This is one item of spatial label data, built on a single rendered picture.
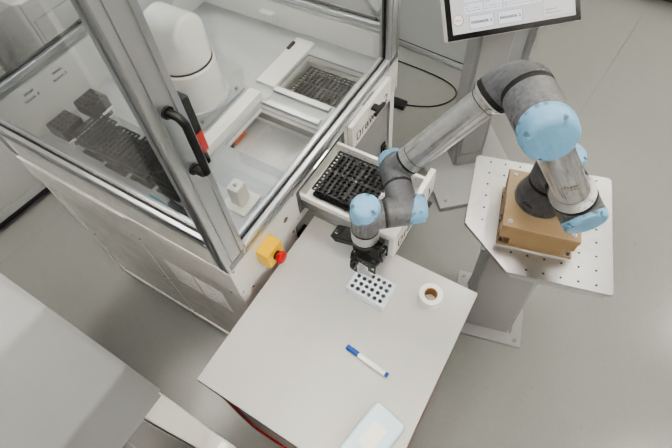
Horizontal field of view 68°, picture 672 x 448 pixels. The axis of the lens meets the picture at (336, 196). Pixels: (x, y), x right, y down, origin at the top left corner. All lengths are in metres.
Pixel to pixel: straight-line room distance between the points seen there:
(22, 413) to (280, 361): 0.88
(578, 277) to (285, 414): 0.94
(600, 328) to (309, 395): 1.47
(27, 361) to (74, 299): 2.07
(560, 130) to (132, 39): 0.78
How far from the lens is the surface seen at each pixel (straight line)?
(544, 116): 1.03
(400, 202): 1.22
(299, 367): 1.46
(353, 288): 1.49
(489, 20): 2.03
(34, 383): 0.70
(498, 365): 2.31
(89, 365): 0.72
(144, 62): 0.89
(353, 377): 1.44
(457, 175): 2.71
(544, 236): 1.59
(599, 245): 1.75
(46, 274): 2.90
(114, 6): 0.83
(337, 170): 1.60
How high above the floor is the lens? 2.15
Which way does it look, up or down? 54 degrees down
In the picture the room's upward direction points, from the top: 6 degrees counter-clockwise
